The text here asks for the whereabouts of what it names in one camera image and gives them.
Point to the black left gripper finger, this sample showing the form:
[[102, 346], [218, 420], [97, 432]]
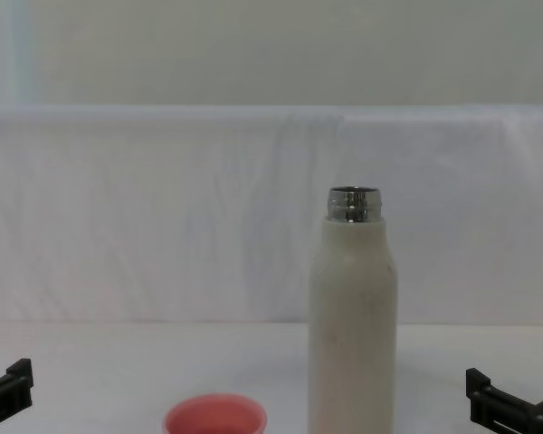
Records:
[[20, 382]]

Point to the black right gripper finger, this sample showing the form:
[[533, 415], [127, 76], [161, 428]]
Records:
[[479, 398]]

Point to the pink cup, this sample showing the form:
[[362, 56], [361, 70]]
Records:
[[215, 413]]

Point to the white table cloth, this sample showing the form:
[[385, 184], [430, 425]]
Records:
[[117, 370]]

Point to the white curtain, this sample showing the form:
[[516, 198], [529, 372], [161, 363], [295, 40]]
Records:
[[163, 217]]

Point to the cream vacuum bottle steel neck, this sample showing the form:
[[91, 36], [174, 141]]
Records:
[[353, 316]]

